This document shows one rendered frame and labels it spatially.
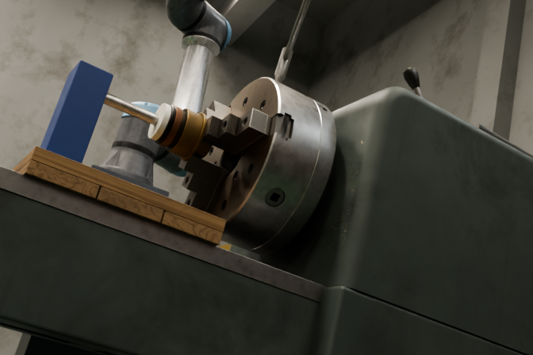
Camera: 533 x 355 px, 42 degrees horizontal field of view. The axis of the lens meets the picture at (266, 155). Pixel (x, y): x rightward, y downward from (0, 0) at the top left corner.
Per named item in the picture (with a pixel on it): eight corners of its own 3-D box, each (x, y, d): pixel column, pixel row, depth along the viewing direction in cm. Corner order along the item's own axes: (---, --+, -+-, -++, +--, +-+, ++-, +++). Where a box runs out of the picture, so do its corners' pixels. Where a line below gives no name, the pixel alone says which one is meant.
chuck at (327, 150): (228, 253, 143) (271, 116, 152) (307, 257, 116) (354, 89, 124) (214, 248, 142) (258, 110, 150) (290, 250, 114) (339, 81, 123)
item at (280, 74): (265, 101, 135) (281, 49, 138) (276, 104, 135) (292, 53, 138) (266, 98, 133) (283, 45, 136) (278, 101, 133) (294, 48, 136)
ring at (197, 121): (204, 126, 132) (160, 107, 129) (225, 114, 124) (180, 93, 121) (190, 170, 129) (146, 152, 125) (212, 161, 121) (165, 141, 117)
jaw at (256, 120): (256, 142, 129) (292, 117, 120) (252, 166, 126) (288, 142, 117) (205, 119, 124) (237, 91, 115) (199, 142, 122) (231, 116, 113)
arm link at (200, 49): (136, 162, 187) (178, 1, 210) (174, 184, 197) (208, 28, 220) (168, 156, 180) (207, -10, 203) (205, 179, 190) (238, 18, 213)
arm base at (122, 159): (88, 181, 180) (100, 147, 183) (142, 200, 185) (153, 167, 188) (100, 169, 167) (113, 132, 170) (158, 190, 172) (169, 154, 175)
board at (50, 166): (139, 261, 134) (144, 242, 136) (220, 245, 104) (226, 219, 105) (-16, 208, 122) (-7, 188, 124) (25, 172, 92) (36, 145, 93)
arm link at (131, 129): (102, 142, 179) (118, 97, 184) (139, 163, 188) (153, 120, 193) (132, 139, 171) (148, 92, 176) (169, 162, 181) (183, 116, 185)
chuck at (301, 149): (213, 248, 142) (258, 110, 150) (290, 250, 114) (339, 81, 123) (175, 234, 138) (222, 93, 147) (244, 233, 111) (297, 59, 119)
